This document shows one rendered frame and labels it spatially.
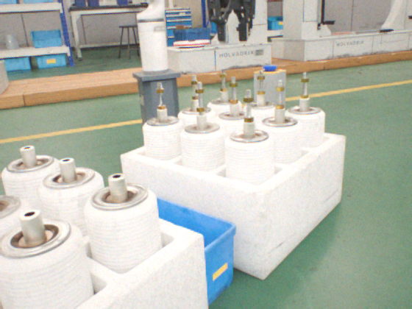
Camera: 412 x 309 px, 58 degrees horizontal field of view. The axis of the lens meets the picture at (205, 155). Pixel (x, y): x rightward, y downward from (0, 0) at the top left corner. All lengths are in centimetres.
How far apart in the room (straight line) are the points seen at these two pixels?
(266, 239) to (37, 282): 41
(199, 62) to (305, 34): 104
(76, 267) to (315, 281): 46
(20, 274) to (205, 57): 268
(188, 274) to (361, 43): 344
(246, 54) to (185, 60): 52
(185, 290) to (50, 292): 19
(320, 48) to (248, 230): 293
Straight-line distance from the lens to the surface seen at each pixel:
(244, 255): 73
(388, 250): 87
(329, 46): 359
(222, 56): 304
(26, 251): 43
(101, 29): 919
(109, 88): 275
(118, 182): 49
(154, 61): 132
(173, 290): 53
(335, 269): 79
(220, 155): 77
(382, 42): 400
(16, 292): 44
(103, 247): 50
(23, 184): 66
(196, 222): 73
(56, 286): 44
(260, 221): 67
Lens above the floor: 46
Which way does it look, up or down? 20 degrees down
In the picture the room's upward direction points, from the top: 3 degrees counter-clockwise
